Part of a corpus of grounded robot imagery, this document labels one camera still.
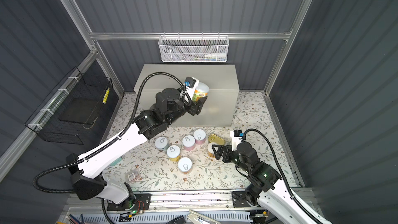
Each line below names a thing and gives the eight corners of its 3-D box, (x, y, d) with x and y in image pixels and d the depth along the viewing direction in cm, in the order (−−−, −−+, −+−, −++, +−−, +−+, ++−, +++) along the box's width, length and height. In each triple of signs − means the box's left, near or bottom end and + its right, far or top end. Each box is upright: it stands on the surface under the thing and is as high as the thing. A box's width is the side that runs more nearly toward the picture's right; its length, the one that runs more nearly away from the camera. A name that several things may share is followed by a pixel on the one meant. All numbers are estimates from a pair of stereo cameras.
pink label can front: (183, 150, 92) (181, 146, 88) (183, 139, 97) (183, 135, 92) (194, 150, 92) (194, 146, 87) (195, 139, 97) (194, 135, 92)
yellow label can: (167, 161, 88) (165, 157, 83) (169, 149, 92) (167, 145, 88) (180, 161, 88) (178, 157, 83) (181, 149, 92) (180, 145, 88)
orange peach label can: (178, 173, 83) (177, 170, 79) (179, 161, 88) (178, 157, 84) (191, 173, 83) (191, 170, 79) (192, 161, 88) (191, 157, 84)
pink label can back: (196, 146, 94) (196, 141, 90) (193, 135, 99) (192, 130, 94) (207, 143, 95) (207, 138, 91) (203, 132, 100) (203, 127, 96)
